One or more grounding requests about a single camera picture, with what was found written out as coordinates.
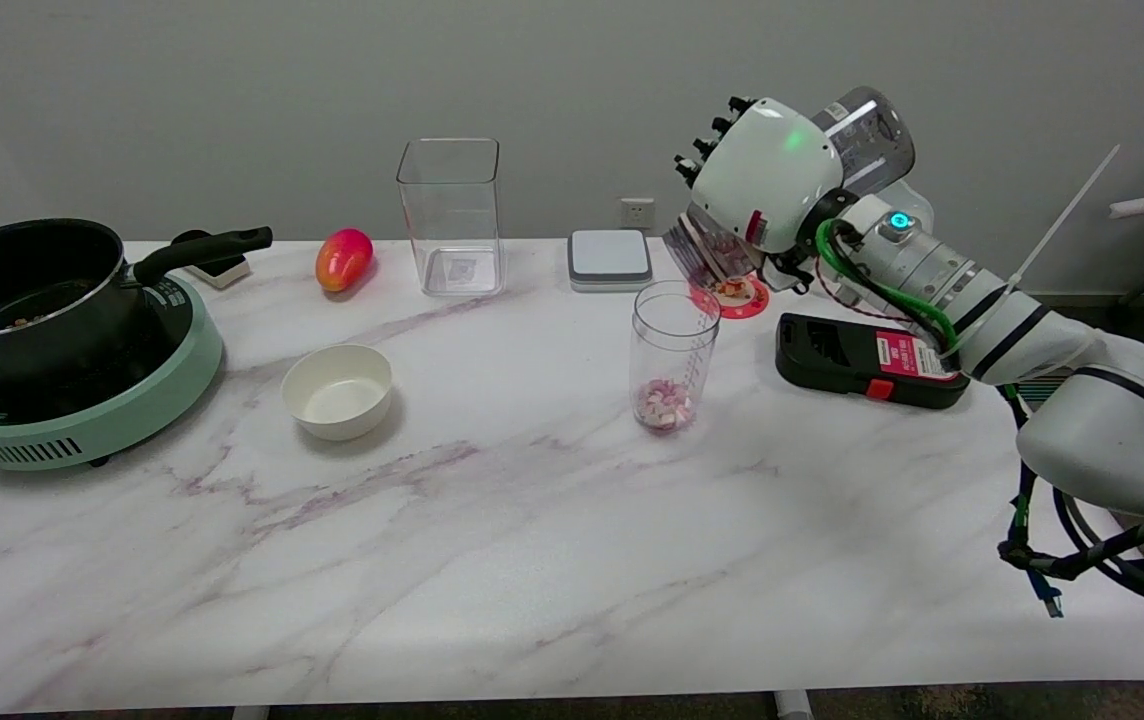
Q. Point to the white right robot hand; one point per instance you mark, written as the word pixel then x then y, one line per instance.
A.
pixel 767 170

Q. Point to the clear bottle with pink collar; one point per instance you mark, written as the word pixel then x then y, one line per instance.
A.
pixel 872 140

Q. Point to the pink white diced pieces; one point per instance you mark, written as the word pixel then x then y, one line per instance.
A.
pixel 665 405

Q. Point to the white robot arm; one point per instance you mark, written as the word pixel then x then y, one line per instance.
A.
pixel 1102 420

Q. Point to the small clear measuring cup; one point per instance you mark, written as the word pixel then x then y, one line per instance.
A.
pixel 672 340

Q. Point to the red coaster with figurines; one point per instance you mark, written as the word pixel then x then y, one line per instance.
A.
pixel 747 302

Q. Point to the white kitchen scale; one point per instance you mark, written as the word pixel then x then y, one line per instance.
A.
pixel 610 256

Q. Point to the black device with pink label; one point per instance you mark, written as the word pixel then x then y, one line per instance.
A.
pixel 822 355

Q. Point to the clear square storage container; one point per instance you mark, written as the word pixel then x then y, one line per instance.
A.
pixel 450 230

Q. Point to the red yellow mango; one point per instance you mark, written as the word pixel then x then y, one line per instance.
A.
pixel 343 259

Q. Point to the white bowl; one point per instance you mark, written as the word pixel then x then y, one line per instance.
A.
pixel 337 395

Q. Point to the small white black gadget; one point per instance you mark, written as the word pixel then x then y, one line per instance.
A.
pixel 222 271

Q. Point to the green induction cooker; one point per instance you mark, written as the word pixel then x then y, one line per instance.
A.
pixel 112 420

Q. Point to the black saucepan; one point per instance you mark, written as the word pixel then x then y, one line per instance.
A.
pixel 22 300

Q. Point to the white wall outlet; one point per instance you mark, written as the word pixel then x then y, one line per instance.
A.
pixel 637 213

